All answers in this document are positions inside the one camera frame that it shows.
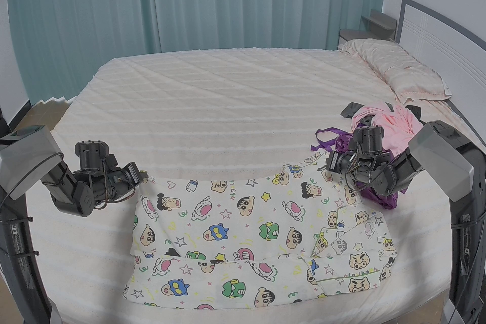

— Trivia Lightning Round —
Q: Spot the grey bedside table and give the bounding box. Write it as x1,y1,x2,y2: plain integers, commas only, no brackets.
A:
339,9,397,46

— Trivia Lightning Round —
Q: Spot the dark grey chest of drawers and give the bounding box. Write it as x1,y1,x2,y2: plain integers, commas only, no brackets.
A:
0,106,11,139

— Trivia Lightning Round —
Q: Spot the purple satin garment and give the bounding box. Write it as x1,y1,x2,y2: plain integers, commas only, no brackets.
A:
311,128,411,210

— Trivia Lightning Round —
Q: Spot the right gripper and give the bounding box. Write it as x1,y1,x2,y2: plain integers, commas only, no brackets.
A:
326,152,358,176

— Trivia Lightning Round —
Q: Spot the cream pillow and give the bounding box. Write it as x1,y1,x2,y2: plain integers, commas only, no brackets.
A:
338,39,453,105

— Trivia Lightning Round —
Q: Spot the black garment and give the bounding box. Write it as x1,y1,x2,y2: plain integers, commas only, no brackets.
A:
341,102,424,126

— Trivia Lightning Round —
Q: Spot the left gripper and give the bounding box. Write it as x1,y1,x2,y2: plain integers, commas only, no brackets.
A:
110,162,147,198

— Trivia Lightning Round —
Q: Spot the white printed pyjama top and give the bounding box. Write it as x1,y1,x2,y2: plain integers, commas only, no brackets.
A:
121,152,397,310

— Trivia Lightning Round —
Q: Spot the pink garment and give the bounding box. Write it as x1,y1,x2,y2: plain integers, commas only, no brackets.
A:
351,104,424,156

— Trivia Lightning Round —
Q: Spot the bed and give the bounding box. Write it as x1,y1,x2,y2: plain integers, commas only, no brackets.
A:
0,0,486,324

